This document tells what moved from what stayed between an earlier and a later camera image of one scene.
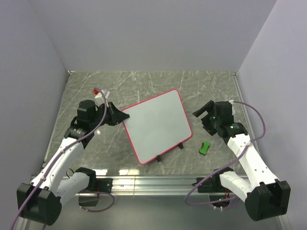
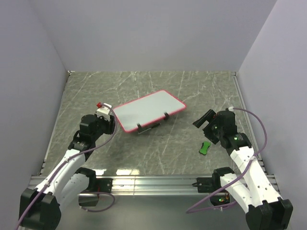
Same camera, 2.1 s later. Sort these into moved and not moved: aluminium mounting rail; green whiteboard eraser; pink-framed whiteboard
Moved: pink-framed whiteboard
Not moved: green whiteboard eraser; aluminium mounting rail
